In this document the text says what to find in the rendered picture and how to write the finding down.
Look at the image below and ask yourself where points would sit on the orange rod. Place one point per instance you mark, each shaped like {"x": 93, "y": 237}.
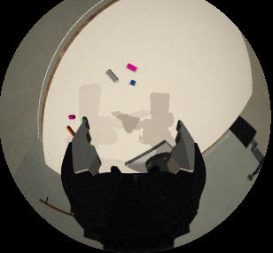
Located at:
{"x": 70, "y": 130}

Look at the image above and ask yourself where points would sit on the small magenta block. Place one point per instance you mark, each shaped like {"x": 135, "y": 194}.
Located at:
{"x": 71, "y": 117}
{"x": 131, "y": 67}

